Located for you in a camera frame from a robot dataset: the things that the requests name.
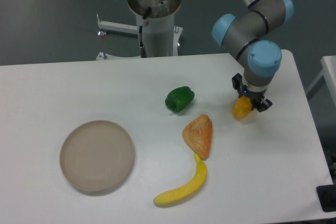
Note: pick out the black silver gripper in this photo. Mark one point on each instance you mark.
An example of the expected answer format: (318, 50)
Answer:
(255, 93)

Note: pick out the yellow pepper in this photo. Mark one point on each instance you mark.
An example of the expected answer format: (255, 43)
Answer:
(242, 108)

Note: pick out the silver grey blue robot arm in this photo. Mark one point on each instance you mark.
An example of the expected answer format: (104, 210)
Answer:
(241, 37)

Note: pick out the green pepper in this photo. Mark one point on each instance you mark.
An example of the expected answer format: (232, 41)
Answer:
(179, 98)

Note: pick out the orange triangular pastry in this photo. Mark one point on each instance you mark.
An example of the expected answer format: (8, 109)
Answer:
(198, 135)

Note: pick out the white side table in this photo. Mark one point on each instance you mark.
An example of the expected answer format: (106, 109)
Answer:
(325, 76)

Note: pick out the yellow banana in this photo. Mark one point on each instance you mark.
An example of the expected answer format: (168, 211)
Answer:
(181, 193)

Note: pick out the black device at table edge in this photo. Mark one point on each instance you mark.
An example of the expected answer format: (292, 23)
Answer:
(326, 195)

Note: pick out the beige round plate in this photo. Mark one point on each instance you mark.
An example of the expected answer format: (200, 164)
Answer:
(97, 157)

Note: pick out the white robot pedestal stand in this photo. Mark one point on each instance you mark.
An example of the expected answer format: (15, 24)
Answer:
(155, 27)

